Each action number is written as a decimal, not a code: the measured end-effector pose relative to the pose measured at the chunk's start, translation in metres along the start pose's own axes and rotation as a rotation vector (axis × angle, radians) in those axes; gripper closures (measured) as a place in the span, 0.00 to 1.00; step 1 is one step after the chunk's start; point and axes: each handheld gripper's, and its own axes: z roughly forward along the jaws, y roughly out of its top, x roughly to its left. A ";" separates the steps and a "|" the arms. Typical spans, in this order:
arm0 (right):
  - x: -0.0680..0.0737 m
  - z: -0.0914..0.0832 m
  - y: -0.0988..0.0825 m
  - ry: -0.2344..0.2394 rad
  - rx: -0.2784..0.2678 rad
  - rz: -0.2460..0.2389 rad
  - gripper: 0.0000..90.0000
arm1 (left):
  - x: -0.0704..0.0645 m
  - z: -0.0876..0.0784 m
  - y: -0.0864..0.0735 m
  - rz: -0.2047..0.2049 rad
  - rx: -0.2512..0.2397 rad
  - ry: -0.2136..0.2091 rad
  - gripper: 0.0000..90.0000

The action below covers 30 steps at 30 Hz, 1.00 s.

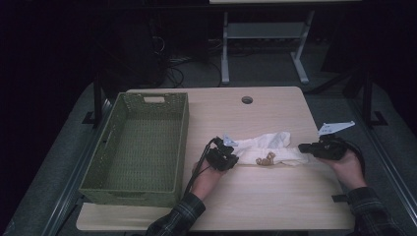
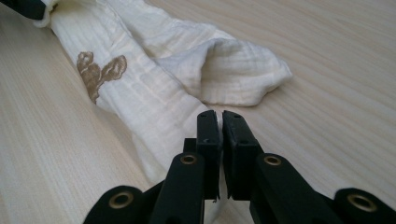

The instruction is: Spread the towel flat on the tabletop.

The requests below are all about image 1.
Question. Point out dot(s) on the person's left hand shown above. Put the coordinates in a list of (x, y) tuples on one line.
[(206, 180)]

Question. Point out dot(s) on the black upright post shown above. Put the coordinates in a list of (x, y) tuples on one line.
[(97, 98), (367, 98)]

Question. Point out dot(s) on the green woven basket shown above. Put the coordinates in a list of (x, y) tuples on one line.
[(131, 193)]

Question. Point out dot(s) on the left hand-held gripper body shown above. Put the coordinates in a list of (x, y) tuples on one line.
[(218, 157)]

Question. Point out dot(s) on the white cloth with brown print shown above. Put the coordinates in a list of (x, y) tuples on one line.
[(268, 147)]

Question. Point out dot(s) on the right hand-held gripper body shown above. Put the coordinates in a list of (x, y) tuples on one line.
[(331, 149)]

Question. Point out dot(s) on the white metal table frame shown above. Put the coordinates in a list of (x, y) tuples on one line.
[(264, 30)]

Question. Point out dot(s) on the grey tape strip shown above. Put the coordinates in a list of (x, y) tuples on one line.
[(339, 198)]

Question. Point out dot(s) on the person's right hand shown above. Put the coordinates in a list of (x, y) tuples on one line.
[(347, 170)]

